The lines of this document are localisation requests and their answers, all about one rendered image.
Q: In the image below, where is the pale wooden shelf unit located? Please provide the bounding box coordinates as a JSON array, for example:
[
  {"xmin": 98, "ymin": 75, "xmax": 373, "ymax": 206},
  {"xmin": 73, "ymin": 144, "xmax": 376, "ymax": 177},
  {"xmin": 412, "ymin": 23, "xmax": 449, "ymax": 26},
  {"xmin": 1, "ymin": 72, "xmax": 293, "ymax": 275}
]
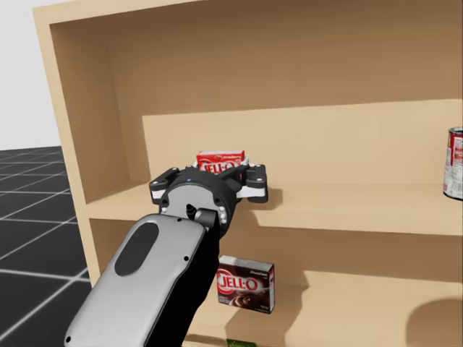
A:
[{"xmin": 32, "ymin": 0, "xmax": 463, "ymax": 347}]

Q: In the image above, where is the red and white carton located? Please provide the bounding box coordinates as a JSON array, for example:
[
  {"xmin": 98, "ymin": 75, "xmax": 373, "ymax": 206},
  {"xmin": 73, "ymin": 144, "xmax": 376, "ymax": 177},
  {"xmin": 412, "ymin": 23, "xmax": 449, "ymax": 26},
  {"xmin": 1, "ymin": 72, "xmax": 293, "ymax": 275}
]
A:
[{"xmin": 195, "ymin": 149, "xmax": 250, "ymax": 175}]

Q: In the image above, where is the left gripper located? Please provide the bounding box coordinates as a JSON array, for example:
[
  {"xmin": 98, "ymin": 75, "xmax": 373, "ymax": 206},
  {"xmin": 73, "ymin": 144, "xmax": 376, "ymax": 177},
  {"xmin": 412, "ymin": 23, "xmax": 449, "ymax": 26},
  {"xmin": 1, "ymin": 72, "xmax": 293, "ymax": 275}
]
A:
[{"xmin": 148, "ymin": 163, "xmax": 269, "ymax": 240}]

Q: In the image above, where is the red and white can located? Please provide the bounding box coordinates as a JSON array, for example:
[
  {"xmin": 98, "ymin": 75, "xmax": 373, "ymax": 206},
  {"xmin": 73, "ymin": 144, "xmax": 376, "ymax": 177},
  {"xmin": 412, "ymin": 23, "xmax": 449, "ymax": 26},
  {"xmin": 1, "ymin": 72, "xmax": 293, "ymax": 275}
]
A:
[{"xmin": 443, "ymin": 126, "xmax": 463, "ymax": 200}]

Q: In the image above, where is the brown and white carton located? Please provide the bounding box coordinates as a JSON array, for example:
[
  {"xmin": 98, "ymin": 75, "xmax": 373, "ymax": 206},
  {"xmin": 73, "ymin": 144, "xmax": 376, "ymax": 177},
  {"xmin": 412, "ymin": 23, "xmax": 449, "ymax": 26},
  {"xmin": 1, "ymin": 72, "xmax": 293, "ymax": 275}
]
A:
[{"xmin": 216, "ymin": 254, "xmax": 276, "ymax": 314}]

